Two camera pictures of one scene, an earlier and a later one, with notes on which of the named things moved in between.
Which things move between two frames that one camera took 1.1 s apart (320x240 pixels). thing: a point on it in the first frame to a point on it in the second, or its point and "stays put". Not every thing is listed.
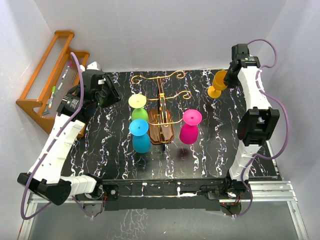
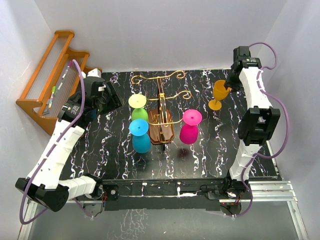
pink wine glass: x=189 y=130 stays put
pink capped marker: x=69 y=65 stays put
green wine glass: x=138 y=101 stays put
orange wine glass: x=215 y=91 to x=220 y=92
